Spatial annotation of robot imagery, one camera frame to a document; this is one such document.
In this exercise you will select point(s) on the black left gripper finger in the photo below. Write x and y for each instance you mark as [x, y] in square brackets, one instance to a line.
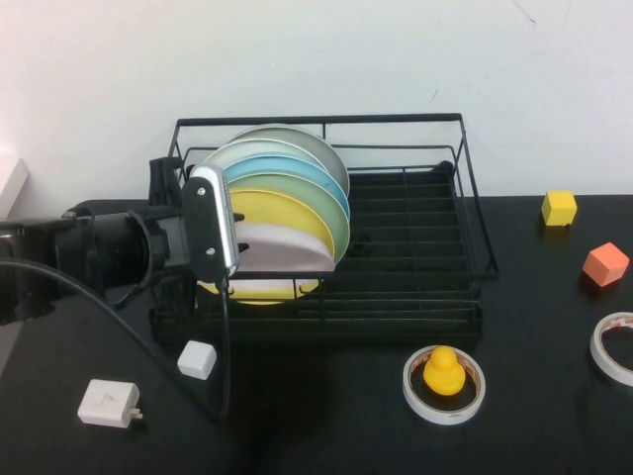
[244, 246]
[239, 216]

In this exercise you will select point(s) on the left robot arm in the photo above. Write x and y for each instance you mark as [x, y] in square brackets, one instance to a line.
[109, 247]

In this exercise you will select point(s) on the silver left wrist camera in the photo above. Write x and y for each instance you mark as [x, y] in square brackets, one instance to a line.
[207, 222]

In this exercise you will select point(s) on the pink round plate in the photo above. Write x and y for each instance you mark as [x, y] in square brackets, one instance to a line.
[287, 247]

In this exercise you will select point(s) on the green round plate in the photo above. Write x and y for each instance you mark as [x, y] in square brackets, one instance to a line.
[301, 190]

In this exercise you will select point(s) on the grey round plate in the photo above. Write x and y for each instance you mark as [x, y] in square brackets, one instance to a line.
[311, 143]

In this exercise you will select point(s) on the yellow cube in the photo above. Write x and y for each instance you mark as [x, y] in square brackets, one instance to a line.
[559, 209]

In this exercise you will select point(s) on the blue round plate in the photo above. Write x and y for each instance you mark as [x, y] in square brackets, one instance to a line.
[277, 165]

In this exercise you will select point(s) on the white tape roll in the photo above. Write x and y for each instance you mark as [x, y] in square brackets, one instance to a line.
[598, 357]
[445, 417]

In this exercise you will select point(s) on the white power adapter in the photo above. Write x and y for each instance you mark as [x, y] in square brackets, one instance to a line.
[106, 401]

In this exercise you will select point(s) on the white cabinet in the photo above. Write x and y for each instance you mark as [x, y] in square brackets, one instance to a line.
[10, 188]

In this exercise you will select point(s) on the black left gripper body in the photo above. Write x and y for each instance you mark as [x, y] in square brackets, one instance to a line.
[173, 237]

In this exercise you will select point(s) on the orange cube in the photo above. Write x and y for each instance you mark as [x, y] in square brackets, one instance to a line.
[603, 266]

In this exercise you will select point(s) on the yellow rubber duck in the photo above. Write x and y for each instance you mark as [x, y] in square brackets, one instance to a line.
[443, 376]

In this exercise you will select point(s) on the yellow round plate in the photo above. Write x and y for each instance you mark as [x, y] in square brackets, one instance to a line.
[277, 208]

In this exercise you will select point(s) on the pale white round plate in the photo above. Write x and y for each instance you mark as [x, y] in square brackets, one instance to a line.
[247, 151]

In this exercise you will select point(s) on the small white cube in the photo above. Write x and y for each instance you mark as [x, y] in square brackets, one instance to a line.
[197, 359]

